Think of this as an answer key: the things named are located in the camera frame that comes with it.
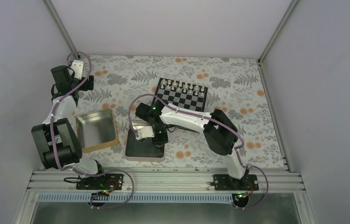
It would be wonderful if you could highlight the silver tin with black pieces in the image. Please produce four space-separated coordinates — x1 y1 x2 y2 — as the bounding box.
125 121 165 162

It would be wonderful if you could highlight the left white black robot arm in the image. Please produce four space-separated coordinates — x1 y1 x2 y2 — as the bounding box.
31 60 107 189

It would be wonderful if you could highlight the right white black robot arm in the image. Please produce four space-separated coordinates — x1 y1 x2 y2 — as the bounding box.
135 101 248 190

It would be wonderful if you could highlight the black grey chess board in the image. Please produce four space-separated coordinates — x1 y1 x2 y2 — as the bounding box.
153 77 208 127

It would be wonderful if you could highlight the empty gold silver tin lid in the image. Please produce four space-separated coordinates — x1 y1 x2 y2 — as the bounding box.
75 109 119 154

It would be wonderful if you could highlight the floral patterned table mat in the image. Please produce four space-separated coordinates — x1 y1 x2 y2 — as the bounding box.
73 55 284 175

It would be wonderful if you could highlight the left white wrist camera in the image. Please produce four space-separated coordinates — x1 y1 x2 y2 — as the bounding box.
70 60 84 80

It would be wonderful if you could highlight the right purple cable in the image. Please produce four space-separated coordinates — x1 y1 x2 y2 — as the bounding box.
128 94 269 211

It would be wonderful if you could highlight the purple cable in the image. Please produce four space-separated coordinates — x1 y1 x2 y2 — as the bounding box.
48 51 136 210
128 94 269 211

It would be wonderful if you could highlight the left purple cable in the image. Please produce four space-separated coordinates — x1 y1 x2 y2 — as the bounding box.
48 51 136 210

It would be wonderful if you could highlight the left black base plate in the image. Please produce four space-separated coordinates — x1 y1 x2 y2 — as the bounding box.
76 173 124 191

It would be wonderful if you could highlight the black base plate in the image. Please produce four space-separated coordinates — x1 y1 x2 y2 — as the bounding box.
210 174 259 191
76 173 124 191

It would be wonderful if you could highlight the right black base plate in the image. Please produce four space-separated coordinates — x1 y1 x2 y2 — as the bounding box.
210 174 259 191

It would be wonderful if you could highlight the grey slotted cable duct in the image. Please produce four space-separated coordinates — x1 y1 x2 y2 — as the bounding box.
37 192 233 204

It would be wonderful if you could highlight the aluminium rail frame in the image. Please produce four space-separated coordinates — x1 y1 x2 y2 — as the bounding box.
27 168 306 193

